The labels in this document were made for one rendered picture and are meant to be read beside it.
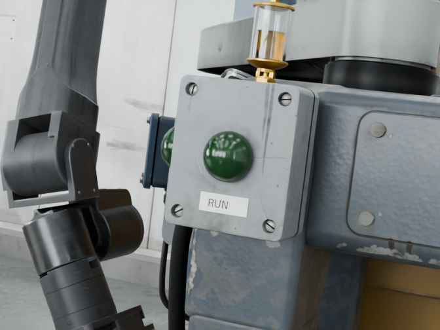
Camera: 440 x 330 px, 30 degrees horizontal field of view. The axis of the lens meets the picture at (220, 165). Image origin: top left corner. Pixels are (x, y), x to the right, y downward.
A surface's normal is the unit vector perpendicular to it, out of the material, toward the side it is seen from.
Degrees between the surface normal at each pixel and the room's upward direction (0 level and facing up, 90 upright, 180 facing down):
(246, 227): 90
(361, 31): 90
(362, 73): 90
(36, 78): 72
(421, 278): 90
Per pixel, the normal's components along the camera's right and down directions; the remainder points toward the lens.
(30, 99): -0.50, -0.34
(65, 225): 0.48, -0.29
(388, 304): -0.36, 0.00
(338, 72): -0.83, -0.07
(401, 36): 0.09, 0.07
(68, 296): -0.17, -0.07
